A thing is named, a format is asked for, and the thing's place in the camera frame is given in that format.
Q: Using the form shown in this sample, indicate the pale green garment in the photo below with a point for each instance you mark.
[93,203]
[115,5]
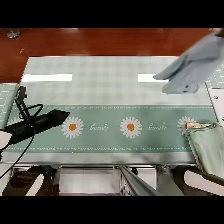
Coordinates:
[208,150]

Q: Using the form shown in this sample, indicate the silver frame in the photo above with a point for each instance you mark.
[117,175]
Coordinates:
[140,186]

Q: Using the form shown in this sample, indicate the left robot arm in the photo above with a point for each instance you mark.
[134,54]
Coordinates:
[20,130]

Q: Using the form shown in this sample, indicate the grey-blue garment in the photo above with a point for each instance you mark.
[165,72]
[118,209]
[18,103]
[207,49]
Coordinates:
[196,66]

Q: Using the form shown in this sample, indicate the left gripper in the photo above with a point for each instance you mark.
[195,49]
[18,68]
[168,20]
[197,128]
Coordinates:
[45,121]

